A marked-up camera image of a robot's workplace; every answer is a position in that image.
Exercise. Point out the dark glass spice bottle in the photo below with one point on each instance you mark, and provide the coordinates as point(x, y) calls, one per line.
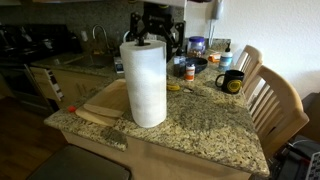
point(179, 65)

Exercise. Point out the dark brown box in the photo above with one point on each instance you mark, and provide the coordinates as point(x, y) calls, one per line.
point(313, 113)

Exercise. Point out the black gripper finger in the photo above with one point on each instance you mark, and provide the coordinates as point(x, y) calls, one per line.
point(179, 33)
point(134, 25)

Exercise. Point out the black equipment pile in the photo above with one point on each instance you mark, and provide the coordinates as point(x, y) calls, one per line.
point(290, 163)

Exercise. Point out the small orange cap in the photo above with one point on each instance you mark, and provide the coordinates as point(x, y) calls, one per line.
point(71, 109)

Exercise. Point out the beige island cabinet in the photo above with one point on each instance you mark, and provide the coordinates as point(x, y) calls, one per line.
point(160, 163)

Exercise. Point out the black mug yellow logo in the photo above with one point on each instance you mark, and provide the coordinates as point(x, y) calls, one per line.
point(233, 81)

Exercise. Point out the black kitchen stove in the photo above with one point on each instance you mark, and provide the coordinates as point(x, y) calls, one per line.
point(30, 43)

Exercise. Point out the small yellow round object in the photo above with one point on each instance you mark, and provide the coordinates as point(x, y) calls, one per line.
point(173, 87)

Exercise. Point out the clear jar blue lid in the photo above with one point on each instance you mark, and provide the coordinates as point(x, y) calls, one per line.
point(196, 46)

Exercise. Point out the orange label pill bottle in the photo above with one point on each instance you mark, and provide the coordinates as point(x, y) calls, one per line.
point(190, 73)

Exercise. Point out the white paper towel roll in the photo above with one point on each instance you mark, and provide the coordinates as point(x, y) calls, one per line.
point(145, 83)

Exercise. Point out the open beige drawer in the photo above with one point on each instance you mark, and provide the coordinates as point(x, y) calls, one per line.
point(50, 83)

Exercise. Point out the grey trash bin lid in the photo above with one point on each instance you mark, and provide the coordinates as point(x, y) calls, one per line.
point(80, 165)

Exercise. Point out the grey button keypad device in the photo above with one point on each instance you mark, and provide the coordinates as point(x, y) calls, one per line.
point(314, 166)

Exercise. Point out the light wooden slat-back chair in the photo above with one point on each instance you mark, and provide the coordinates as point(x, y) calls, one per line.
point(283, 100)
point(251, 58)

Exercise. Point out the black bowl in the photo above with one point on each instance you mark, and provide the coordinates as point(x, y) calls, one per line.
point(200, 64)

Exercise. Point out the thin dark utensil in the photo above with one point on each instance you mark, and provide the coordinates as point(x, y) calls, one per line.
point(188, 90)

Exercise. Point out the large wooden cutting board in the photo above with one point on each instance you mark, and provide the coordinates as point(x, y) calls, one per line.
point(110, 96)

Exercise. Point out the pump soap bottle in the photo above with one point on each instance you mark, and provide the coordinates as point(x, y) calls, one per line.
point(225, 61)

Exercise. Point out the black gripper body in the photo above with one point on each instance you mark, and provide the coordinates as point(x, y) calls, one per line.
point(158, 16)

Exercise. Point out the chrome kitchen faucet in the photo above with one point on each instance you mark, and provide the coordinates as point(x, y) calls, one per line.
point(105, 36)

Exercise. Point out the white wall outlet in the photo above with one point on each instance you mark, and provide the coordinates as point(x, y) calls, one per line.
point(84, 36)

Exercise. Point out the grey wall phone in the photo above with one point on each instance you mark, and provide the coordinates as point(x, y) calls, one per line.
point(217, 9)

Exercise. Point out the small wooden cutting board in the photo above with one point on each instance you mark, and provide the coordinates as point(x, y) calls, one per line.
point(95, 117)

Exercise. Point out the small white blue box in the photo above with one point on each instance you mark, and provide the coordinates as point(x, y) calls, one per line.
point(117, 65)

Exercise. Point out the steel kitchen sink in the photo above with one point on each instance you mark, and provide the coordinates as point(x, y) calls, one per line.
point(91, 60)

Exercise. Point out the orange flat packet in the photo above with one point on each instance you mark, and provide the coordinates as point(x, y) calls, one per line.
point(215, 57)

